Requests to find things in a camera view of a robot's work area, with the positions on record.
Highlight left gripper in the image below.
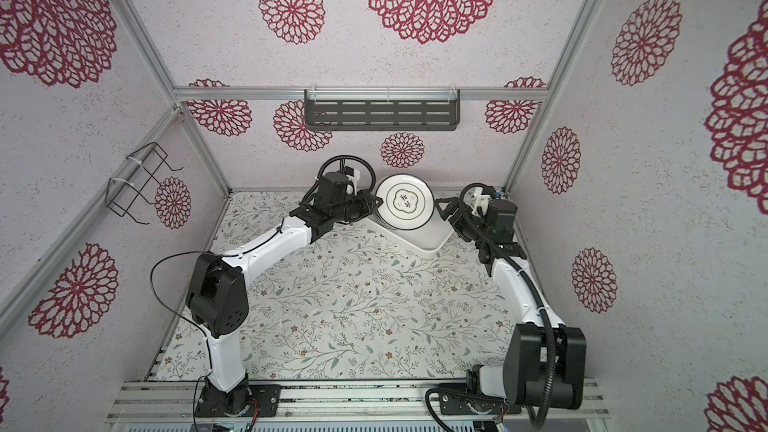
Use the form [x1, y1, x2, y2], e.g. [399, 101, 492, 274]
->
[332, 189, 385, 224]

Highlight clover plate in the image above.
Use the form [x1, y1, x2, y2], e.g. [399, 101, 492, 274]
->
[375, 174, 435, 231]

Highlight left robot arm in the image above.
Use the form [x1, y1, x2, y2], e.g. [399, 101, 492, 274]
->
[186, 168, 383, 394]

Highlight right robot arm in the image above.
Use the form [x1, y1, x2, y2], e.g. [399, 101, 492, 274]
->
[436, 195, 587, 412]

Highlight white plastic bin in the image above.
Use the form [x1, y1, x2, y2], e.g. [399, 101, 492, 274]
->
[364, 207, 453, 258]

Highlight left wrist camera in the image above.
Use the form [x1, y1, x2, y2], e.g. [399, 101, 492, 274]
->
[342, 166, 361, 195]

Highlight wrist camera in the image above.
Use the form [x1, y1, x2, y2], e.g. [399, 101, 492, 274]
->
[469, 187, 497, 217]
[342, 166, 361, 195]

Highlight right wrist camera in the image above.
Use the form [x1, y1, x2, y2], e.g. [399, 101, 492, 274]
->
[469, 187, 497, 217]

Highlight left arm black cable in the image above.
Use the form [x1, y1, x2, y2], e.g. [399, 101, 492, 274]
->
[149, 154, 377, 432]

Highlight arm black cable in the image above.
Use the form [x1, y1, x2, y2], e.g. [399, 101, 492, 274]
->
[424, 182, 558, 432]
[149, 154, 377, 432]

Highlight grey slotted wall shelf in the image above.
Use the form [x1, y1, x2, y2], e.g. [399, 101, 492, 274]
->
[304, 89, 461, 132]

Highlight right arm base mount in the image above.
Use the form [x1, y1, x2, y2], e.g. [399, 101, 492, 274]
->
[438, 365, 507, 417]

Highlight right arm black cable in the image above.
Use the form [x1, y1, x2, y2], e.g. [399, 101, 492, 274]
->
[424, 182, 558, 432]

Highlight black wire wall rack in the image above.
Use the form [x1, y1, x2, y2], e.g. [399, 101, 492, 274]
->
[103, 141, 182, 226]

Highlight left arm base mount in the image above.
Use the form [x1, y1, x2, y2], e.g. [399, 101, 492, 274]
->
[194, 379, 282, 418]

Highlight aluminium front rail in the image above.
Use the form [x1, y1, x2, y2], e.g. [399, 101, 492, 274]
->
[106, 379, 612, 424]

